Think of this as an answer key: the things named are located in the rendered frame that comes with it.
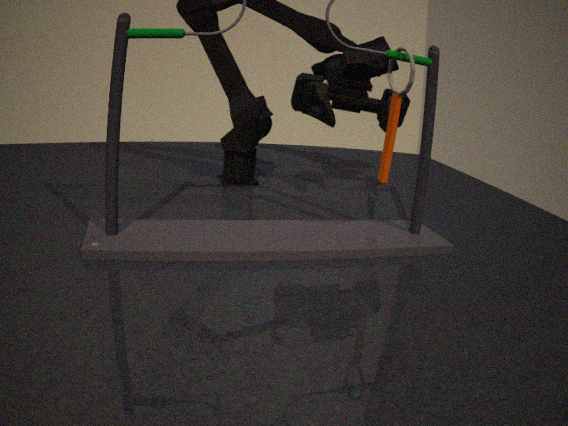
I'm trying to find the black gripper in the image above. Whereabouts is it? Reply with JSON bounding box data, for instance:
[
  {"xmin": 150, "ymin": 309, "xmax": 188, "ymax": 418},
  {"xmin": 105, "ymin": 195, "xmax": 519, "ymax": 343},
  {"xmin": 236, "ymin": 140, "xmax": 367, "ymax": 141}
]
[{"xmin": 291, "ymin": 65, "xmax": 411, "ymax": 133}]

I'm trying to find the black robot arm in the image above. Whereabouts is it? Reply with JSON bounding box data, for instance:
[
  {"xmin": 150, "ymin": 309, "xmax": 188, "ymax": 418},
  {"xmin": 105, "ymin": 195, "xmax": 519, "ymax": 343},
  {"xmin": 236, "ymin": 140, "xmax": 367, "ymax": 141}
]
[{"xmin": 176, "ymin": 0, "xmax": 391, "ymax": 185}]

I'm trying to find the orange handle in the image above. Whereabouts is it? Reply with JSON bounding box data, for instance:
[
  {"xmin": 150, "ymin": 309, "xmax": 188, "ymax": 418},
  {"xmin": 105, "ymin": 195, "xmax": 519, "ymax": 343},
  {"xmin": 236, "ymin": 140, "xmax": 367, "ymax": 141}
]
[{"xmin": 377, "ymin": 46, "xmax": 416, "ymax": 183}]

